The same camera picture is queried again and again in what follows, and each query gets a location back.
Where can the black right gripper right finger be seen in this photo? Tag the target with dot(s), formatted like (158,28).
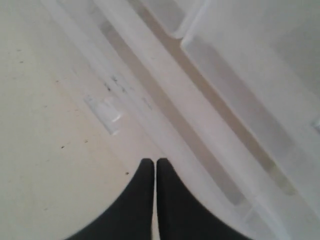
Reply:
(180,215)

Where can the white translucent drawer cabinet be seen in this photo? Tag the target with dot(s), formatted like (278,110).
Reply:
(229,90)

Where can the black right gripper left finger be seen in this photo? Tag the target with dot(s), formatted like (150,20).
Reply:
(129,217)

